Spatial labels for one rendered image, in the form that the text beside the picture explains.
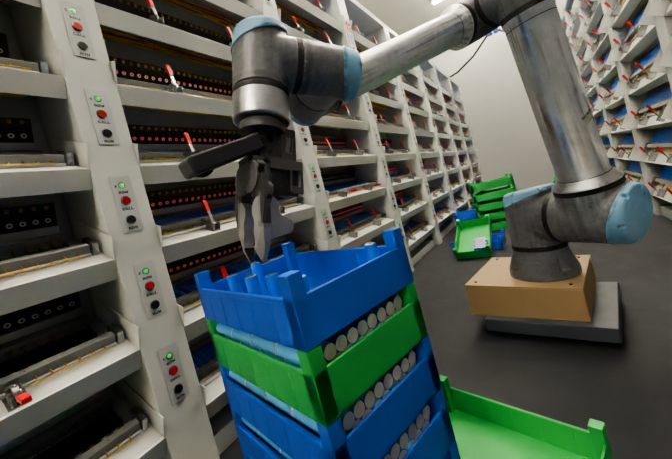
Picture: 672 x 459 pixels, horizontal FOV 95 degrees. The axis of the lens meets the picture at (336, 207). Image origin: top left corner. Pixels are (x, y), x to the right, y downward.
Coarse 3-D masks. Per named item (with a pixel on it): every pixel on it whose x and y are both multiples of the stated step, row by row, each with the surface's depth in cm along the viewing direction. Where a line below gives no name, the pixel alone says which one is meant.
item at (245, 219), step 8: (240, 208) 48; (248, 208) 47; (240, 216) 48; (248, 216) 47; (240, 224) 47; (248, 224) 47; (240, 232) 47; (248, 232) 47; (240, 240) 47; (248, 240) 47; (248, 248) 46; (248, 256) 46
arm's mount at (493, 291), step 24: (504, 264) 113; (480, 288) 99; (504, 288) 94; (528, 288) 89; (552, 288) 85; (576, 288) 82; (480, 312) 100; (504, 312) 95; (528, 312) 90; (552, 312) 86; (576, 312) 83
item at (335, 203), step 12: (336, 180) 169; (348, 180) 180; (360, 180) 188; (372, 180) 184; (384, 180) 180; (360, 192) 158; (372, 192) 165; (384, 192) 179; (336, 204) 136; (348, 204) 145
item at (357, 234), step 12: (360, 204) 184; (336, 216) 162; (348, 216) 172; (360, 216) 175; (372, 216) 175; (384, 216) 181; (336, 228) 150; (348, 228) 150; (360, 228) 156; (372, 228) 160; (384, 228) 169; (348, 240) 139; (360, 240) 146
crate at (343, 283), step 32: (288, 256) 64; (320, 256) 59; (352, 256) 52; (384, 256) 41; (224, 288) 56; (288, 288) 31; (320, 288) 33; (352, 288) 36; (384, 288) 40; (224, 320) 46; (256, 320) 38; (288, 320) 32; (320, 320) 33; (352, 320) 35
